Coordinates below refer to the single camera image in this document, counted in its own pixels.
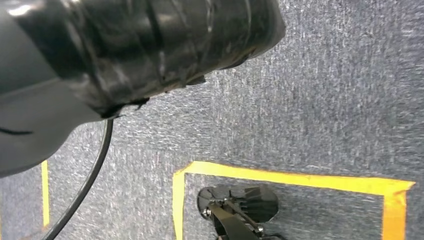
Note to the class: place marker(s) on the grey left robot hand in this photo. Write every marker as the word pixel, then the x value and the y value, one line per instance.
pixel 116 49

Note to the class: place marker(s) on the yellow floor tape square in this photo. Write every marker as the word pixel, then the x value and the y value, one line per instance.
pixel 281 179

